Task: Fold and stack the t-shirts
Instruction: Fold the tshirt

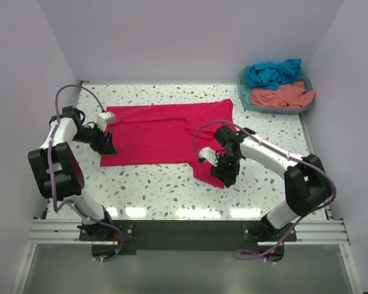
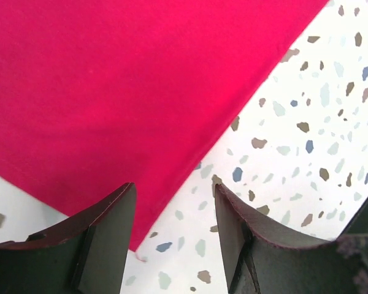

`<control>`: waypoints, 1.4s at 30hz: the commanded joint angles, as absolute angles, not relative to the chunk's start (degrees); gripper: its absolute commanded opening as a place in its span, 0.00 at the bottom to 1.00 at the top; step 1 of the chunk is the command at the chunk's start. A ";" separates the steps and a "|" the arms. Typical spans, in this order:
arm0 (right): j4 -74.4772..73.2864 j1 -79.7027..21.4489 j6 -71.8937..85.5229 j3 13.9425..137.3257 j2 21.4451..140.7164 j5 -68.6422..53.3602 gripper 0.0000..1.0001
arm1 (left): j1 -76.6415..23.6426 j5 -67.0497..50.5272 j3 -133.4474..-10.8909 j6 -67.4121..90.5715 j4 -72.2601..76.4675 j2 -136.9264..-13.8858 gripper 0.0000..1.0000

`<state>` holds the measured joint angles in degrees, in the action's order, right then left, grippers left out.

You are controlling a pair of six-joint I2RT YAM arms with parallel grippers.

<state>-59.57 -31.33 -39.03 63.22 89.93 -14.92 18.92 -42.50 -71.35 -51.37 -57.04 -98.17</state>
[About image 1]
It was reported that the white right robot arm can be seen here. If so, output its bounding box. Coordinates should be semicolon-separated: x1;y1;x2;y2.
198;125;334;241

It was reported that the aluminium frame rail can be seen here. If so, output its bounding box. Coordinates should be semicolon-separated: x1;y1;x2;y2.
28;202;349;245

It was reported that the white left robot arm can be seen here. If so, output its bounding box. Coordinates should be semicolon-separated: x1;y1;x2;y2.
28;107;117;240

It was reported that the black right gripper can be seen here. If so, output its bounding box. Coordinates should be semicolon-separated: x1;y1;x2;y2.
210;151;242;187

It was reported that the salmon pink t shirt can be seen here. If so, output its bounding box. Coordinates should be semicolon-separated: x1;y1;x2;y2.
250;81;316;110

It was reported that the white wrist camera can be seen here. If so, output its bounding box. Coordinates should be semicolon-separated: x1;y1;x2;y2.
197;147;218;166
96;111;116;132

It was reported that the magenta red t shirt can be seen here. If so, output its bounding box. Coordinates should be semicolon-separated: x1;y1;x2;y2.
100;99;234;188

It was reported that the translucent blue plastic basket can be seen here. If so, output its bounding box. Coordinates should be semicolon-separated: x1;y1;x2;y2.
237;70;315;115

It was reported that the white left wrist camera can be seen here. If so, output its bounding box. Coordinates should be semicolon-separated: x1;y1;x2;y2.
96;111;116;132

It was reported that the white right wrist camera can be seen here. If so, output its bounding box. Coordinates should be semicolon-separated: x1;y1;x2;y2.
197;147;218;166

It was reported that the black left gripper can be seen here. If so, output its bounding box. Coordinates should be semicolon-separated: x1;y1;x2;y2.
72;121;117;156

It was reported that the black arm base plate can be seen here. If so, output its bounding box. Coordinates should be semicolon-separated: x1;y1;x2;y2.
78;220;297;257

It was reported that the blue t shirt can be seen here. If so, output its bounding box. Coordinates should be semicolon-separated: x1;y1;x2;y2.
245;58;304;91

